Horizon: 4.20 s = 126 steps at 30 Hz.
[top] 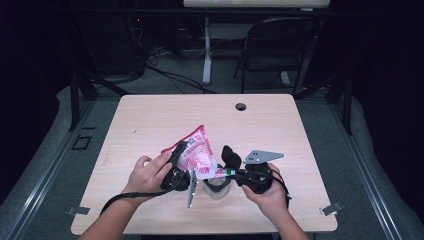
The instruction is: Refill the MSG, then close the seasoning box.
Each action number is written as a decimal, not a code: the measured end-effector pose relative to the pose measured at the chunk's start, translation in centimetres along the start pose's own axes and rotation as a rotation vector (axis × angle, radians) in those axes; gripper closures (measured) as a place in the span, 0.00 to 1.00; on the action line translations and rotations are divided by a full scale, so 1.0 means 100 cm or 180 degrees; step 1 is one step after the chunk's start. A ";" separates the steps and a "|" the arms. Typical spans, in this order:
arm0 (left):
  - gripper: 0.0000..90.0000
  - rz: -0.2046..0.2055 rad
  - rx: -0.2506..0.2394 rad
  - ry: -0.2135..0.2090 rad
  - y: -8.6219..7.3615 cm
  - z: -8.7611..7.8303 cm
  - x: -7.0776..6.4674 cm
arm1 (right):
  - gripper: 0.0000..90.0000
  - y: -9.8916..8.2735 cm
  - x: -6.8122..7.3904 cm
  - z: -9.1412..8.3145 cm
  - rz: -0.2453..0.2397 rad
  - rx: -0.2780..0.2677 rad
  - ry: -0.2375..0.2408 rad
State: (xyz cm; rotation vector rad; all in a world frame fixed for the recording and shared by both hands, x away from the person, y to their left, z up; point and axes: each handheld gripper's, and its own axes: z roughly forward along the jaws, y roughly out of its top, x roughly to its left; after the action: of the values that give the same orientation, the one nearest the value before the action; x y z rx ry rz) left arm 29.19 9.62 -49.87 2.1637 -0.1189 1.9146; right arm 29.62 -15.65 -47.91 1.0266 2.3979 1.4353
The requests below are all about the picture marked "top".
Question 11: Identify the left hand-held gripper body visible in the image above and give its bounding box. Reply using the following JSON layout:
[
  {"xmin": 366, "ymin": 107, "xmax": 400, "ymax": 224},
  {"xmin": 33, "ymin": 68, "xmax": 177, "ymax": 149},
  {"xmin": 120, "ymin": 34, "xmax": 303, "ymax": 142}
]
[{"xmin": 160, "ymin": 166, "xmax": 198, "ymax": 209}]

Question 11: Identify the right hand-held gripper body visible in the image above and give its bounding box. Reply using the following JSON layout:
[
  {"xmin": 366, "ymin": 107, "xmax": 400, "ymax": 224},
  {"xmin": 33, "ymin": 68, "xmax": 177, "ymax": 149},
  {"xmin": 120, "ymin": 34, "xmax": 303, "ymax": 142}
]
[{"xmin": 243, "ymin": 149, "xmax": 285, "ymax": 195}]

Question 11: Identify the pink printed plastic bag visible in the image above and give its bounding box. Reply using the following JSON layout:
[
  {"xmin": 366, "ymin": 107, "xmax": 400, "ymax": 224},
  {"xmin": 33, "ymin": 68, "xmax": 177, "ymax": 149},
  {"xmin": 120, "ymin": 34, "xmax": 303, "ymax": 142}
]
[{"xmin": 161, "ymin": 124, "xmax": 236, "ymax": 181}]

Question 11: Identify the person's right hand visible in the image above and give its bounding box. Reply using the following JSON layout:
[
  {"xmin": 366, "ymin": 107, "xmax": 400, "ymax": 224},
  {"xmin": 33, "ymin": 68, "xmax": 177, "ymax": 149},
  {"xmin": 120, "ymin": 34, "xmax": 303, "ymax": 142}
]
[{"xmin": 242, "ymin": 163, "xmax": 289, "ymax": 218}]

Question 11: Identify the person's left hand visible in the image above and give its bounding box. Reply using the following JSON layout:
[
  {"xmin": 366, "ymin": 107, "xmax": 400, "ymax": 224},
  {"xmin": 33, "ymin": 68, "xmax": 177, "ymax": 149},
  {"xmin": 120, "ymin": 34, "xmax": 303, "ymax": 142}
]
[{"xmin": 128, "ymin": 151, "xmax": 174, "ymax": 198}]

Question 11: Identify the grey tape piece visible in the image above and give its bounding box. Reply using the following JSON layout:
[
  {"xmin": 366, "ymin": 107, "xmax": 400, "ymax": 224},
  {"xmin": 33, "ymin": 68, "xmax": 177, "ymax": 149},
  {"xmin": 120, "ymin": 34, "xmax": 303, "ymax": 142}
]
[
  {"xmin": 66, "ymin": 206, "xmax": 91, "ymax": 216},
  {"xmin": 319, "ymin": 201, "xmax": 344, "ymax": 217}
]

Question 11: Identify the white desk leg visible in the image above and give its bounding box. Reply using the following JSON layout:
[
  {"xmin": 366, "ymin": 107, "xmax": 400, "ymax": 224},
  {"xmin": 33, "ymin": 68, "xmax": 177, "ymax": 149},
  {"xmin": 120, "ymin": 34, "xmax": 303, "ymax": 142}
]
[
  {"xmin": 202, "ymin": 16, "xmax": 213, "ymax": 85},
  {"xmin": 279, "ymin": 70, "xmax": 292, "ymax": 87}
]

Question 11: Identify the black metal stand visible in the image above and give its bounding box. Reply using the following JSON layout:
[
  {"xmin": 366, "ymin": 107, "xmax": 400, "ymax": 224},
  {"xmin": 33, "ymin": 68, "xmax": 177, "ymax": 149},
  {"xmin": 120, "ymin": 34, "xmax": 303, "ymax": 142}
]
[
  {"xmin": 293, "ymin": 69, "xmax": 354, "ymax": 136},
  {"xmin": 68, "ymin": 69, "xmax": 131, "ymax": 133}
]

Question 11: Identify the dark equipment cabinet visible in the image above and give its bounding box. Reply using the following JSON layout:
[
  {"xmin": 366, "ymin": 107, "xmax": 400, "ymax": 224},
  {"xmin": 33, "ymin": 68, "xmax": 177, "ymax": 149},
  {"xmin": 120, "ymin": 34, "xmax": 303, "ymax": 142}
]
[{"xmin": 96, "ymin": 16, "xmax": 148, "ymax": 76}]

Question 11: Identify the black folding chair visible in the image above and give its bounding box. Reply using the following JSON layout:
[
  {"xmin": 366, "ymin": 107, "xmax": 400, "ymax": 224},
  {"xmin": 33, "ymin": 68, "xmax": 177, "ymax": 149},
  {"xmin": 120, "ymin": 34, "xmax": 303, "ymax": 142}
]
[{"xmin": 233, "ymin": 16, "xmax": 323, "ymax": 96}]

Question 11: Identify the right hand-held gripper cable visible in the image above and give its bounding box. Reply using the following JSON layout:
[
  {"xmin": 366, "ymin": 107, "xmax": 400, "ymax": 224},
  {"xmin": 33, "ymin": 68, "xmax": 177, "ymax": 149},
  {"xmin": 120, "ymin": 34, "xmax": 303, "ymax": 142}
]
[{"xmin": 271, "ymin": 168, "xmax": 293, "ymax": 201}]

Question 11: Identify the hand-held gripper cable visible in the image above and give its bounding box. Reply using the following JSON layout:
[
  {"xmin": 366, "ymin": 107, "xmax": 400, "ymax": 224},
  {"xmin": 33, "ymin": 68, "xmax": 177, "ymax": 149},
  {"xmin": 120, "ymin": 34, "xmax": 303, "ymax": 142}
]
[
  {"xmin": 271, "ymin": 168, "xmax": 293, "ymax": 201},
  {"xmin": 99, "ymin": 187, "xmax": 174, "ymax": 216}
]

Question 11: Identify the left hand-held gripper cable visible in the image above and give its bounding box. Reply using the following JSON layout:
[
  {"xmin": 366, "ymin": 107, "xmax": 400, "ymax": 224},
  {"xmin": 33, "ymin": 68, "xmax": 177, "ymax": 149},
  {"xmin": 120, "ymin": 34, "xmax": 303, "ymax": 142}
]
[{"xmin": 99, "ymin": 187, "xmax": 174, "ymax": 216}]

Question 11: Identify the black floor cable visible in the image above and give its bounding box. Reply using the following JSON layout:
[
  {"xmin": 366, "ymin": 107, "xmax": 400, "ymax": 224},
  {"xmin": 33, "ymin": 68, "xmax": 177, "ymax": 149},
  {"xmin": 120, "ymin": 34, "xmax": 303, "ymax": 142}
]
[{"xmin": 146, "ymin": 63, "xmax": 218, "ymax": 95}]

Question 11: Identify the aluminium floor rail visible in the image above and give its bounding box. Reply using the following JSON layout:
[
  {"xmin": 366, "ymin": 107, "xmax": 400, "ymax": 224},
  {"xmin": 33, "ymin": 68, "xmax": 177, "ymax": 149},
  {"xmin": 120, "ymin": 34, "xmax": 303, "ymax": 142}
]
[
  {"xmin": 6, "ymin": 99, "xmax": 98, "ymax": 240},
  {"xmin": 328, "ymin": 99, "xmax": 404, "ymax": 240}
]

